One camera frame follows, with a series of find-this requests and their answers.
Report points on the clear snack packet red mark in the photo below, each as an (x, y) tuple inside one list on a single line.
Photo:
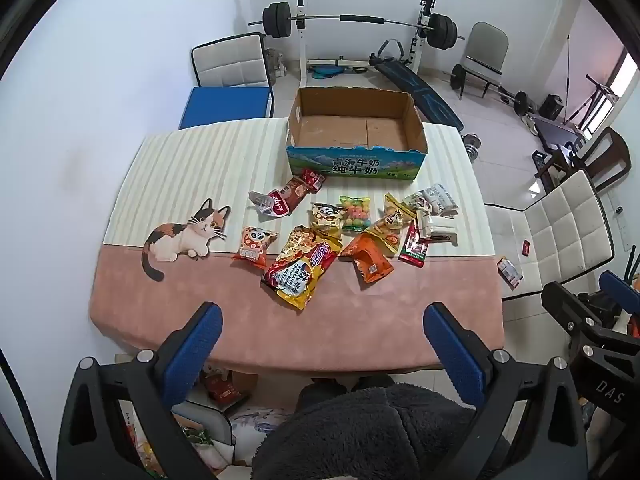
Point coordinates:
[(416, 201)]

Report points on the grey chair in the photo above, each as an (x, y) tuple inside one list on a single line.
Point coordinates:
[(487, 50)]

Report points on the large yellow red chip bag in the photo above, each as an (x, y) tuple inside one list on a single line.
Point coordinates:
[(300, 270)]

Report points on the black weight bench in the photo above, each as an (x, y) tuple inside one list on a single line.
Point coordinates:
[(425, 95)]

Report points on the black tripod stand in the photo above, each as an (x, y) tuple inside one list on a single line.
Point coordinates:
[(597, 85)]

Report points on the white boxy snack packet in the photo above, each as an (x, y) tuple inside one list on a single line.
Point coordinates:
[(437, 227)]

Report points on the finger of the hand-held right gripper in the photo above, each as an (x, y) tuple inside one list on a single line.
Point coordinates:
[(565, 305), (620, 286)]

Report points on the blue foam pad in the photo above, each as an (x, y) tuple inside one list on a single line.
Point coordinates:
[(225, 107)]

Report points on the person's grey fleece clothing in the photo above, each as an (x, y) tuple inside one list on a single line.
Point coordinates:
[(375, 430)]

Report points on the small red packet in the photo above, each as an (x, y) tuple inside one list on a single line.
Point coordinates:
[(526, 246)]

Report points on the white squat rack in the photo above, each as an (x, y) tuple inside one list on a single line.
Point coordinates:
[(301, 35)]

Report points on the red green snack packet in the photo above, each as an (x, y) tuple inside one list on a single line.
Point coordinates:
[(414, 249)]

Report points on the teal exercise pad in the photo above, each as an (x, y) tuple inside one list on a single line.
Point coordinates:
[(325, 70)]

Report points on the small barbell black plates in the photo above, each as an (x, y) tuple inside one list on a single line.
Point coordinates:
[(520, 102)]

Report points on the brown red sausage packet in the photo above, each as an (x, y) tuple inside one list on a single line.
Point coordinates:
[(285, 199)]

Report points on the black speaker box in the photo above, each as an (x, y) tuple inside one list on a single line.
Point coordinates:
[(551, 107)]

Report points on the dark red snack packet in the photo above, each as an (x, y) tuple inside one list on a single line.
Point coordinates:
[(312, 179)]

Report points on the dark wooden chair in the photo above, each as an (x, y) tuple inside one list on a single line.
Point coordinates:
[(607, 152)]

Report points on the yellow round-print snack packet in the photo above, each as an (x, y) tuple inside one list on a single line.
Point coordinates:
[(390, 222)]

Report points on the white bin of packets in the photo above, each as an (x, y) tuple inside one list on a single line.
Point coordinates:
[(210, 440)]

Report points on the red carton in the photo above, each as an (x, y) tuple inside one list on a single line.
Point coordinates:
[(225, 391)]

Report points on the orange panda snack packet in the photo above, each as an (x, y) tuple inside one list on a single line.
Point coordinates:
[(252, 246)]

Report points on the white red snack packet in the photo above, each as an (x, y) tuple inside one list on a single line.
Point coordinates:
[(509, 270)]

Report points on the green candy packet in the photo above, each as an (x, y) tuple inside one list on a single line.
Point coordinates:
[(355, 215)]

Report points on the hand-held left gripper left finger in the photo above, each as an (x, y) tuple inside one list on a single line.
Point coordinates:
[(195, 352)]

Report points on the yellow panda snack packet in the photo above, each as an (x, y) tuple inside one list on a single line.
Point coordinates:
[(325, 217)]

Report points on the cardboard box blue print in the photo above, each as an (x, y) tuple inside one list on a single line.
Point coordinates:
[(350, 167)]

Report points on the white grey-print snack packet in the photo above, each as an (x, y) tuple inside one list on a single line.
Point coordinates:
[(441, 197)]

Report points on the white padded chair black frame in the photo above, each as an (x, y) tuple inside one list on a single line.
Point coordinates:
[(555, 220), (230, 62)]

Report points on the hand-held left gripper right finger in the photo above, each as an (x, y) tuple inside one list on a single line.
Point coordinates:
[(455, 355)]

